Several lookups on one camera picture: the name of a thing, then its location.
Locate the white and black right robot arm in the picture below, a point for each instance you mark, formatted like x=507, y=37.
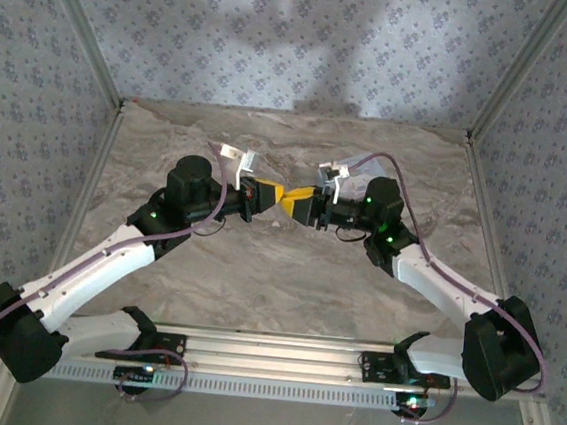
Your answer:
x=437, y=282

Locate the aluminium frame post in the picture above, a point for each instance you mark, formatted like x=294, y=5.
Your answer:
x=521, y=67
x=80, y=27

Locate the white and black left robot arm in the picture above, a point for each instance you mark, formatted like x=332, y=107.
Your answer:
x=103, y=260

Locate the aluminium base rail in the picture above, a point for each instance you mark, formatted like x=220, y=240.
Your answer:
x=270, y=354

